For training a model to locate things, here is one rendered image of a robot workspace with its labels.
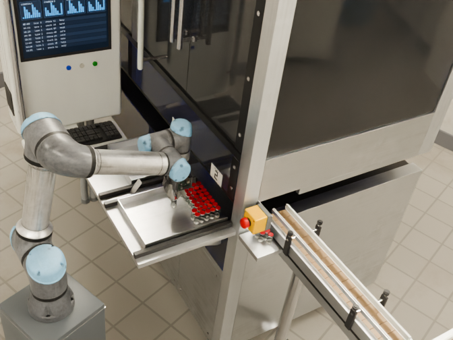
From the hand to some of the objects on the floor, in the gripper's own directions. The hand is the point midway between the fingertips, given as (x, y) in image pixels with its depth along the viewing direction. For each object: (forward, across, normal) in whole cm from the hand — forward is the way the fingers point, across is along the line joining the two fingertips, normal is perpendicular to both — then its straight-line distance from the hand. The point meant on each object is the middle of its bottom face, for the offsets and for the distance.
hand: (173, 195), depth 217 cm
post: (+93, +19, -21) cm, 97 cm away
